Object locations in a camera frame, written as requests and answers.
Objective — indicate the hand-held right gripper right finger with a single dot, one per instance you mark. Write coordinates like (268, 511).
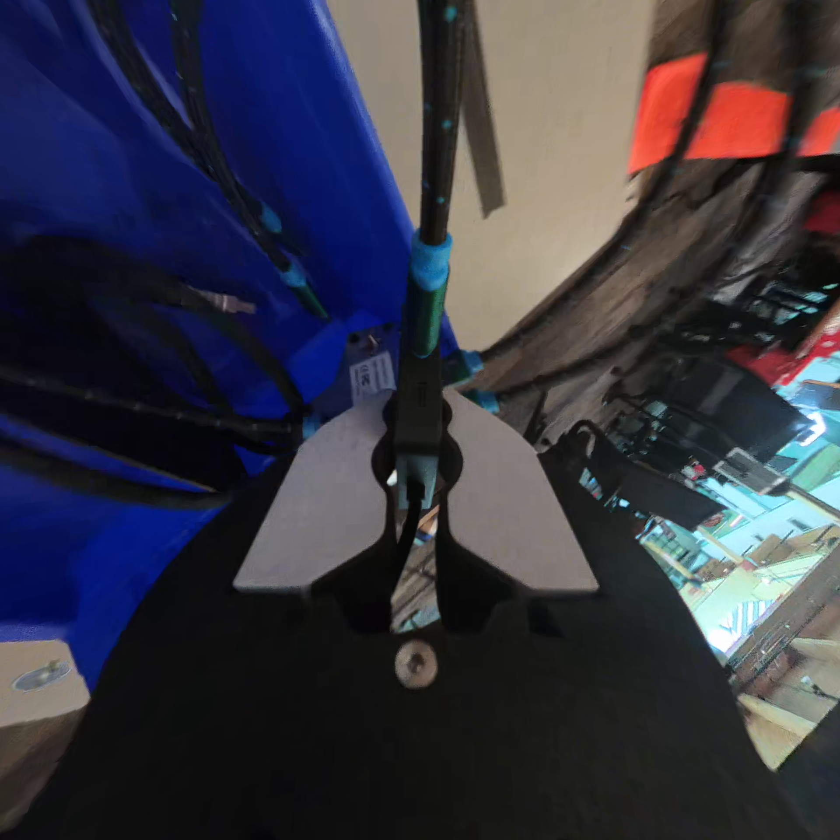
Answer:
(518, 512)

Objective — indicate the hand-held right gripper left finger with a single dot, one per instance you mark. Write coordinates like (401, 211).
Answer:
(321, 512)

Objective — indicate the blue plastic bin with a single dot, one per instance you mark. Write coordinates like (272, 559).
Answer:
(98, 164)

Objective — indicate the orange traffic cone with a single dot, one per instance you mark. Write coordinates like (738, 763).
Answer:
(722, 118)

